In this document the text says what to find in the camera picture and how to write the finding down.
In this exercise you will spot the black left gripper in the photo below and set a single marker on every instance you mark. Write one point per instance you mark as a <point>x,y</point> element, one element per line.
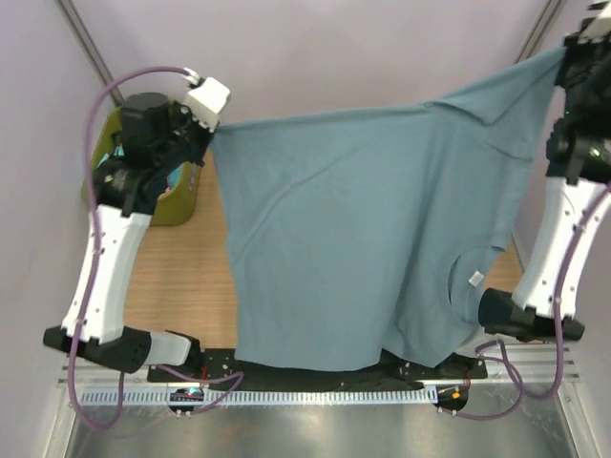
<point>181,114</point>

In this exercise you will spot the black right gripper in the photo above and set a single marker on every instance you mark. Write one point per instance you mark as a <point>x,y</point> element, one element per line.
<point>574,50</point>

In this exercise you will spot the blue-grey t shirt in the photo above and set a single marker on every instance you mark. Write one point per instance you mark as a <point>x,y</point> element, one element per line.
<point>355,232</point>

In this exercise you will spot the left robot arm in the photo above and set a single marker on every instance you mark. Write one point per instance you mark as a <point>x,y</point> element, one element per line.
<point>126,199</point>

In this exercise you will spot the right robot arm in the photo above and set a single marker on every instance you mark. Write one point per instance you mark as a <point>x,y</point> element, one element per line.
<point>544,304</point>

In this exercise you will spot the teal t shirt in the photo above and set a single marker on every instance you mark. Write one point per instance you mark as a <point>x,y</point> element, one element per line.
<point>116,152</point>

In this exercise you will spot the green plastic bin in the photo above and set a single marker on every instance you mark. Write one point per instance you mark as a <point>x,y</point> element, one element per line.
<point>175,207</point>

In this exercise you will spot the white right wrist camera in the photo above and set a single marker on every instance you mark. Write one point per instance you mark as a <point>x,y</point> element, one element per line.
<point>597,27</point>

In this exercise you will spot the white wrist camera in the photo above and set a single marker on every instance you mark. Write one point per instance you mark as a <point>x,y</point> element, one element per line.
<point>597,27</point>
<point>207,101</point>

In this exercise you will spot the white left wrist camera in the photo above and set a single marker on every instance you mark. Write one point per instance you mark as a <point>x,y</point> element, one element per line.
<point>207,101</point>

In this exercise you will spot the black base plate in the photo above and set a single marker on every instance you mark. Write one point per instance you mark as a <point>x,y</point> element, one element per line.
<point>389,374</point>

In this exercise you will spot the white slotted cable duct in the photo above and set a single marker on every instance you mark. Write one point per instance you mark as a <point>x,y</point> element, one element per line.
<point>174,396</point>

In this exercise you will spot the aluminium frame rail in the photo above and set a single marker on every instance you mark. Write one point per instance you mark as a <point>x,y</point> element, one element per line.
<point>537,363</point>

